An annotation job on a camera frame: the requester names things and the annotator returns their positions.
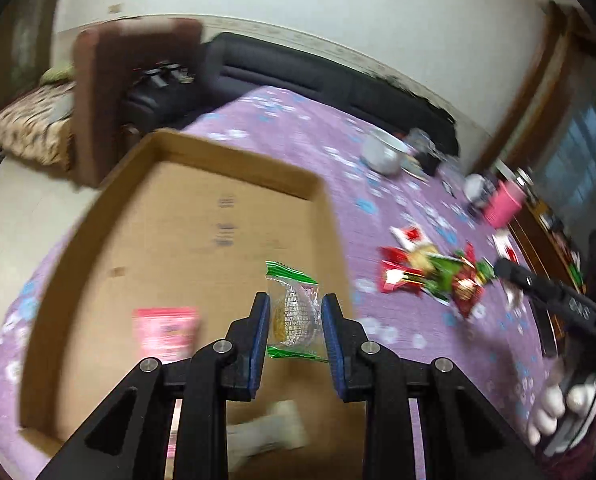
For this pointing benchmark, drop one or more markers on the red white snack packet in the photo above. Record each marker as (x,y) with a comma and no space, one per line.
(410,238)

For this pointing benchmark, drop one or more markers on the white gloved right hand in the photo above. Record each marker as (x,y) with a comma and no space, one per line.
(553,404)

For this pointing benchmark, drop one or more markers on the black sofa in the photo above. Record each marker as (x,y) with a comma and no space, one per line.
(230,65)

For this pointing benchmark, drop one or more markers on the pink snack packet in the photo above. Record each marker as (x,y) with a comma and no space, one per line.
(167,334)

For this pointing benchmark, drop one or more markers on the patterned daybed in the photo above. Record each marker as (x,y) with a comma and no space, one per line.
(37,126)

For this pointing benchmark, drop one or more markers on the white wrapped snack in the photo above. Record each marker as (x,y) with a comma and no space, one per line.
(281,428)

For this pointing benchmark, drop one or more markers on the dark red foil snack packet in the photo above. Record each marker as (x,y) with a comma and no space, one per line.
(467,285)

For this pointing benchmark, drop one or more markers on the clear green-edged snack packet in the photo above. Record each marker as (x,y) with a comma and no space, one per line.
(295,315)

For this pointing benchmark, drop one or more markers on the wooden side cabinet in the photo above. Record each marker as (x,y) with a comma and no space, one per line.
(544,258)

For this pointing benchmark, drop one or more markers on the brown armchair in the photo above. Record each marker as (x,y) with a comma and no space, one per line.
(105,56)

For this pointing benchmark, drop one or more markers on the pink knitted-sleeve bottle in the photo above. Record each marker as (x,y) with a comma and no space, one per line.
(508,199)

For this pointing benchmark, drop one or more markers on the green snack packet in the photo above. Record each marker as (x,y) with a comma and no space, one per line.
(438,282)

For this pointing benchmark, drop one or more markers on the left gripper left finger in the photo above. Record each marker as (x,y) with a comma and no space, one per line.
(127,435)

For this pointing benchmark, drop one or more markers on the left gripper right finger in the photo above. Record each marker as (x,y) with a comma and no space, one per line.
(463,435)

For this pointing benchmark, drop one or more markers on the cardboard box tray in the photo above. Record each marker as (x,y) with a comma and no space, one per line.
(186,222)

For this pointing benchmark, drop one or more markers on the purple floral tablecloth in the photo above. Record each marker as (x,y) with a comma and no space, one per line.
(498,346)

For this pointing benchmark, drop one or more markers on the white ceramic mug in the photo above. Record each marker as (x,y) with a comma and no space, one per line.
(382,152)

